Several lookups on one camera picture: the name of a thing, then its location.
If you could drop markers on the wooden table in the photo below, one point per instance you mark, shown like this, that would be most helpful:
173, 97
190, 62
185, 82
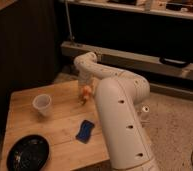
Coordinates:
59, 128

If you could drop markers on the cluttered shelf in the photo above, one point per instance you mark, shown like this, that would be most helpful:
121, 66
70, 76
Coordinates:
146, 8

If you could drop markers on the metal pole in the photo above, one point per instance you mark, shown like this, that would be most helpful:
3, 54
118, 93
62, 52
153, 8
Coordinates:
71, 37

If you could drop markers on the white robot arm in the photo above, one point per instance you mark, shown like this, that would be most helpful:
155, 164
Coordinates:
116, 94

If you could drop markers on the black ceramic bowl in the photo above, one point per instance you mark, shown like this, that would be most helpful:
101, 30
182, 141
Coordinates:
30, 153

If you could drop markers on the blue sponge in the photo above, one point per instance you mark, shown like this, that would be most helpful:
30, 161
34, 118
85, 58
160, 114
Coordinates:
85, 130

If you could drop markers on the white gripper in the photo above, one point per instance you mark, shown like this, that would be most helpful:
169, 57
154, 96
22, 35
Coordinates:
85, 78

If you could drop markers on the grey metal beam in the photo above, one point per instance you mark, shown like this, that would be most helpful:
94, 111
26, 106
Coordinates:
128, 60

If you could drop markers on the black handle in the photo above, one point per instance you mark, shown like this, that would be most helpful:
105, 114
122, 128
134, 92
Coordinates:
174, 64

